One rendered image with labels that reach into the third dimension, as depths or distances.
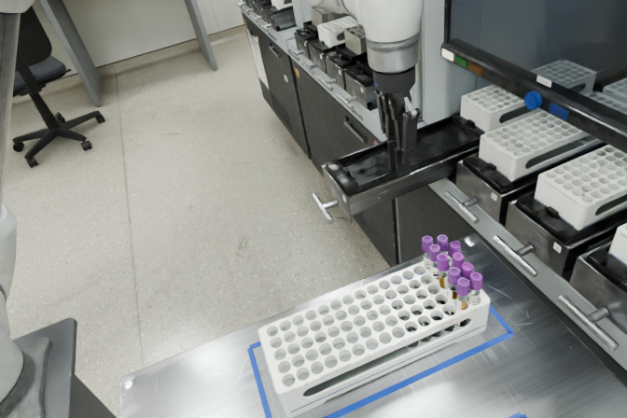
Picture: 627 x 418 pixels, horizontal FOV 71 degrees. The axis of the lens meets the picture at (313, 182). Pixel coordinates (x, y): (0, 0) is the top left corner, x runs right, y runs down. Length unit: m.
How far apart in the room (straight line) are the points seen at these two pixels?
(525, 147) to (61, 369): 0.96
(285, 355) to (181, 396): 0.16
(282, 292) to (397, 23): 1.28
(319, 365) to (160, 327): 1.35
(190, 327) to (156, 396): 1.13
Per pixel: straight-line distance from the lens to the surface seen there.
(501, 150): 0.91
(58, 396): 0.96
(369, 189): 0.91
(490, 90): 1.11
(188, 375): 0.71
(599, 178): 0.88
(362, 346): 0.60
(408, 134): 0.84
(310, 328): 0.62
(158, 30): 4.35
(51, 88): 4.53
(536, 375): 0.66
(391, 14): 0.74
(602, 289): 0.82
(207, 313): 1.85
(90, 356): 1.97
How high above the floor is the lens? 1.39
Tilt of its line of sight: 38 degrees down
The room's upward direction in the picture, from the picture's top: 12 degrees counter-clockwise
